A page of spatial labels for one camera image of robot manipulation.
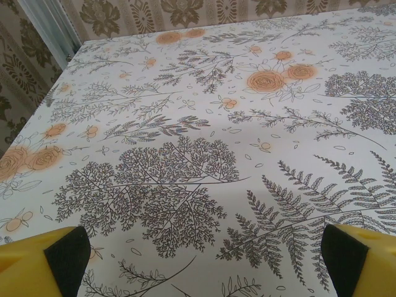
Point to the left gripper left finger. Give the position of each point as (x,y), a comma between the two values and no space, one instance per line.
(28,266)

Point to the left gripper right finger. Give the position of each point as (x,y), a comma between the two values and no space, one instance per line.
(368,266)

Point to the floral patterned tablecloth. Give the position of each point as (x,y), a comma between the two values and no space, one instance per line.
(198,139)

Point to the aluminium corner frame post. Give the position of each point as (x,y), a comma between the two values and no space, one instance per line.
(52,18)

